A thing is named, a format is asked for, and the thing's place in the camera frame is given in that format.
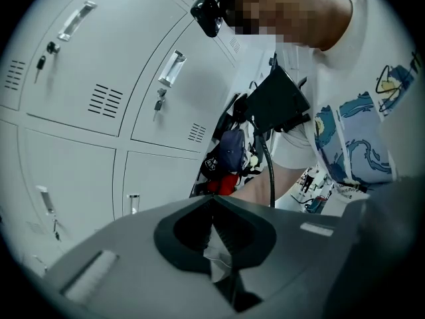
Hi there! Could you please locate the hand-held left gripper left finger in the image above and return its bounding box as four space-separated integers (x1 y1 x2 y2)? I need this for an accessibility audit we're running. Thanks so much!
42 195 233 319

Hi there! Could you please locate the person's white printed T-shirt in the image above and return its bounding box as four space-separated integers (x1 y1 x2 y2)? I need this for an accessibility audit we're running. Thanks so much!
272 0 422 212

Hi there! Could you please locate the black head-mounted camera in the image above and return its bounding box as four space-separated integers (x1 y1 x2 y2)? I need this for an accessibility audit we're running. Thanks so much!
190 0 227 39

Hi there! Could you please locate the grey metal locker door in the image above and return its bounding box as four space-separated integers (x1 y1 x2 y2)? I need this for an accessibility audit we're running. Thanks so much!
114 150 204 219

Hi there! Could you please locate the black bag with white print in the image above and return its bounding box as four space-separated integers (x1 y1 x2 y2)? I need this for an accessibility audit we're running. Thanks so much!
200 150 222 181

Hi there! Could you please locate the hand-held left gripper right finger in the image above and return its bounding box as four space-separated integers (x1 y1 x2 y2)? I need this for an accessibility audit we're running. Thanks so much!
214 195 343 314

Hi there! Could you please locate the green and white plush toy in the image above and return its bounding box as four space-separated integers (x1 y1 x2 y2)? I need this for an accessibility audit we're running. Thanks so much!
247 154 263 176

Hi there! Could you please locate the grey metal locker cabinet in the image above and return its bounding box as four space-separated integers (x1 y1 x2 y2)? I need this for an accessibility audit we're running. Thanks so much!
0 0 242 277

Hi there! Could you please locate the person's right forearm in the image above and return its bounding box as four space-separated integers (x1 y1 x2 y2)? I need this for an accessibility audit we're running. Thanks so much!
232 165 301 209

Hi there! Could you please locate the thick black cable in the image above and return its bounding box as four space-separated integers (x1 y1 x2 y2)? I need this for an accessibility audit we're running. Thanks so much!
250 114 277 209

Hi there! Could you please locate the navy blue backpack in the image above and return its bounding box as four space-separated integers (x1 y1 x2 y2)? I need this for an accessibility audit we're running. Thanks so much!
218 128 249 175

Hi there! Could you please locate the red and teal vacuum cleaner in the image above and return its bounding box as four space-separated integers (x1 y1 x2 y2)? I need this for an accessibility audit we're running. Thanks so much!
305 193 333 214

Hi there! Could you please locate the black hanging jacket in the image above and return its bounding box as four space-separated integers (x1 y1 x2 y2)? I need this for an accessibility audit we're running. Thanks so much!
225 93 250 130

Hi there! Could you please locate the red bag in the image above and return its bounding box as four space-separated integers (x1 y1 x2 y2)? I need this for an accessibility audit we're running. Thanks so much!
207 173 240 196

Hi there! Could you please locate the person's head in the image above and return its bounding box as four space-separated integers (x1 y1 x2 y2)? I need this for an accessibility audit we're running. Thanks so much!
220 0 353 52

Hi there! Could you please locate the black device box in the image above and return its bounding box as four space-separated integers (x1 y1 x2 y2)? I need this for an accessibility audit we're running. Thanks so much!
244 65 312 133

